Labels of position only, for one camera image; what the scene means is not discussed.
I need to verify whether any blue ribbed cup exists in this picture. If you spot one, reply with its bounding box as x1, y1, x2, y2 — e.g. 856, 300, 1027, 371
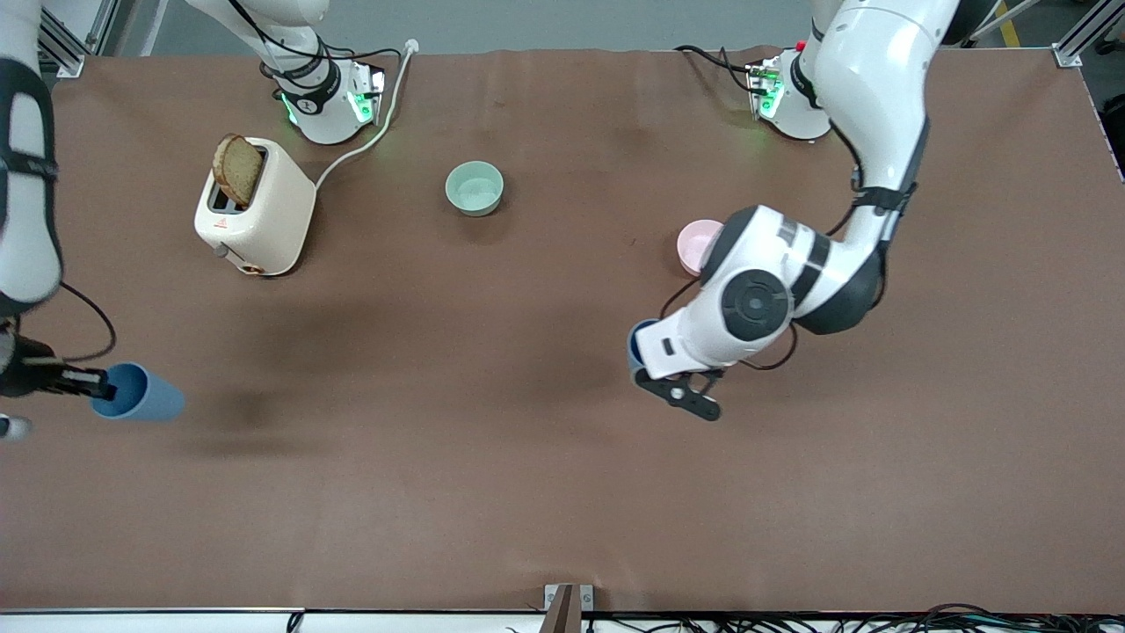
627, 318, 662, 372
91, 362, 186, 422

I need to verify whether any pink bowl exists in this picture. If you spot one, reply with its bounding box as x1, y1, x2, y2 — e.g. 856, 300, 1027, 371
677, 220, 727, 277

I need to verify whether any cream white toaster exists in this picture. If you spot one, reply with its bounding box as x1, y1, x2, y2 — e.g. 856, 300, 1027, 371
194, 136, 317, 277

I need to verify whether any brown table cover sheet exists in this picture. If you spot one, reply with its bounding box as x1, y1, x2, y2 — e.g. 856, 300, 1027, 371
0, 46, 1125, 615

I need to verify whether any mint green bowl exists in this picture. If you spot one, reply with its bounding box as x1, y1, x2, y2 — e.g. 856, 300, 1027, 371
445, 161, 505, 217

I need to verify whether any brown bread slice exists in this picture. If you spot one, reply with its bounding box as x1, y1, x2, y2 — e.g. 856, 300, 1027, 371
213, 134, 265, 207

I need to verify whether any white stand leg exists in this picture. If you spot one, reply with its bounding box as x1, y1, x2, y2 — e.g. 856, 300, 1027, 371
971, 0, 1042, 43

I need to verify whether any grey metal bracket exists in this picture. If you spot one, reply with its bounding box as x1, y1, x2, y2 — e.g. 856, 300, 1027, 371
544, 584, 595, 633

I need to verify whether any black left base cable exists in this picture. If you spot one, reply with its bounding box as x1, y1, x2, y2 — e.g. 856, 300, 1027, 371
675, 44, 766, 93

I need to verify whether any aluminium frame profile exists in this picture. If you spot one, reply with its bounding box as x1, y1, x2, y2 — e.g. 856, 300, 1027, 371
1053, 0, 1125, 68
35, 0, 120, 78

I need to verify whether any black cable tangle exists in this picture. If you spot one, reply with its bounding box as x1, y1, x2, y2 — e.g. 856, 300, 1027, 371
505, 602, 1125, 633

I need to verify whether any white toaster power cable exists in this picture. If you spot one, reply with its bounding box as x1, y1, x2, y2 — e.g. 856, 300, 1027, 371
314, 39, 419, 190

